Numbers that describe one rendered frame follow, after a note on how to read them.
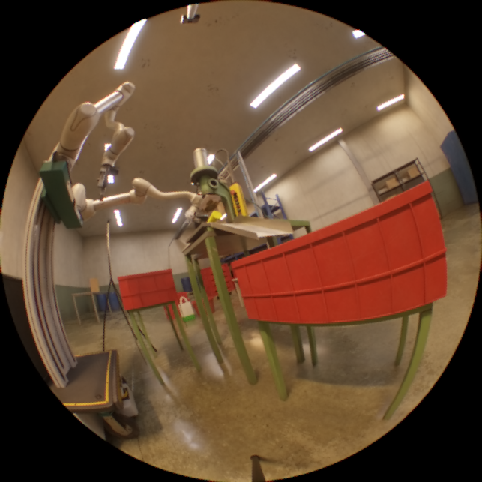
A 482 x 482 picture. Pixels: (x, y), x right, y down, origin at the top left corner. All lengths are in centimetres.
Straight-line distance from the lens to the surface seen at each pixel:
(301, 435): 78
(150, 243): 938
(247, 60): 367
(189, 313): 285
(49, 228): 123
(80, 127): 86
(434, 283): 37
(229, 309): 74
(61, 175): 89
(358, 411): 82
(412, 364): 51
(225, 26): 355
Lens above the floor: 73
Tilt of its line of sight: 10 degrees up
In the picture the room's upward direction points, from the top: 15 degrees counter-clockwise
